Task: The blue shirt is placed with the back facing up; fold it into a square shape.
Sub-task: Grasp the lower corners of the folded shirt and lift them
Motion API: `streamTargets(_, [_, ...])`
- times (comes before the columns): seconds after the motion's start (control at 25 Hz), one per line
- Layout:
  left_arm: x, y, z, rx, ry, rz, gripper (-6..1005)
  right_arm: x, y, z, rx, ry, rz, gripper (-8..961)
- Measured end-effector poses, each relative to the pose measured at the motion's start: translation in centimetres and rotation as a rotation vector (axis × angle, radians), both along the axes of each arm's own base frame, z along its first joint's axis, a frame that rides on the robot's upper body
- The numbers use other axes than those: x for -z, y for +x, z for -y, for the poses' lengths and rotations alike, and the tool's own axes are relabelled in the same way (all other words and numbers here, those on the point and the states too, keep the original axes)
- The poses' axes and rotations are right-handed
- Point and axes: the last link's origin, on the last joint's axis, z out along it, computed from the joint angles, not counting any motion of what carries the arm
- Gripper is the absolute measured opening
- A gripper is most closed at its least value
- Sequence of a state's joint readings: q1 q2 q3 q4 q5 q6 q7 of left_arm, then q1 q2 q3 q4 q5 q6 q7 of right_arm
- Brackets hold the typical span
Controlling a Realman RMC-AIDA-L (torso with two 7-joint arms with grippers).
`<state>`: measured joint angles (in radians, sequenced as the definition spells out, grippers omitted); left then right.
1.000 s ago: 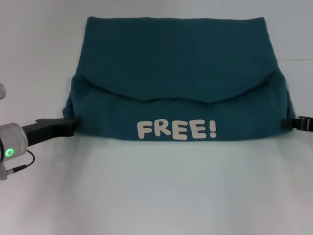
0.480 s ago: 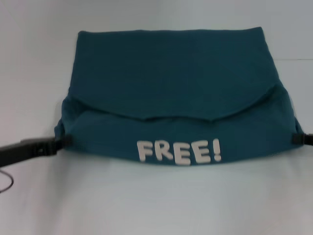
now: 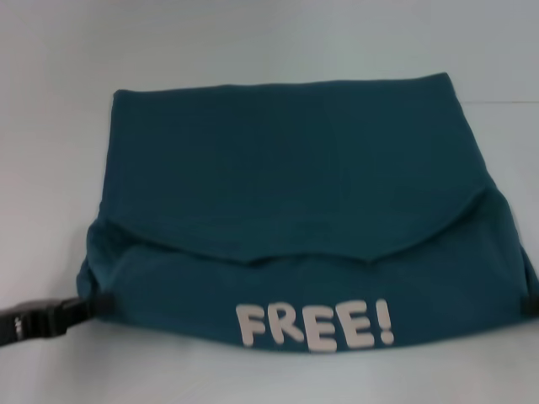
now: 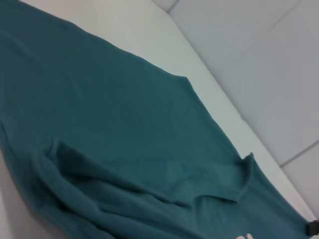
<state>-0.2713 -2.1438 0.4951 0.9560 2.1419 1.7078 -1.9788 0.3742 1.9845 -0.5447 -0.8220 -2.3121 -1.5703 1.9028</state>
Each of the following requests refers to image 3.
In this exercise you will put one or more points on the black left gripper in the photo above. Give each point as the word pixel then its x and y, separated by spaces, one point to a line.
pixel 29 322

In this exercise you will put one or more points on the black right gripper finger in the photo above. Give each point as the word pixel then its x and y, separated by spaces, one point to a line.
pixel 531 307

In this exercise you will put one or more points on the teal blue shirt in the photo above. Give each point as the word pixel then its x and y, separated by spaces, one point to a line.
pixel 295 189

